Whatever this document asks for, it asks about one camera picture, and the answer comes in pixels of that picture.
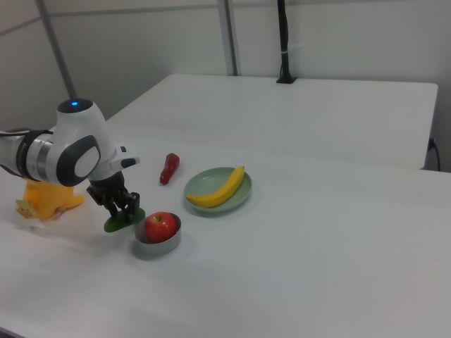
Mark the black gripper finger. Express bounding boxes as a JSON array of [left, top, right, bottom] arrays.
[[105, 196, 123, 221], [122, 191, 142, 225]]

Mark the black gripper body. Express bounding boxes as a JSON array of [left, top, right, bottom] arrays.
[[86, 170, 130, 211]]

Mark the dark green cucumber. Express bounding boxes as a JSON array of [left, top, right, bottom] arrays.
[[103, 207, 147, 234]]

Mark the small grey metal bowl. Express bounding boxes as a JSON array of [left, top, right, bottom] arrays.
[[134, 212, 183, 254]]

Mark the red apple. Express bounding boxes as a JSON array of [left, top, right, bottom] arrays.
[[144, 211, 178, 244]]

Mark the red chili pepper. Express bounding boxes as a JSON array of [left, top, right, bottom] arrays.
[[159, 152, 181, 186]]

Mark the orange plush toy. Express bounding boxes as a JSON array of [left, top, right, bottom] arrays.
[[14, 177, 86, 221]]

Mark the yellow banana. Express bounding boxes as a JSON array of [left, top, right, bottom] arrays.
[[185, 165, 246, 209]]

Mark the pale green round plate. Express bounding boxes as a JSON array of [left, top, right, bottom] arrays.
[[183, 166, 253, 213]]

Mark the grey metal partition post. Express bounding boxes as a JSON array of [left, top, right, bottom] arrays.
[[216, 0, 242, 77]]

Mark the black camera pole with clamp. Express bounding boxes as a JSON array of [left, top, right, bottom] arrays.
[[276, 0, 297, 85]]

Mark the black wall cable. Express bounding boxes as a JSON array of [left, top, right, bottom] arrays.
[[427, 137, 442, 173]]

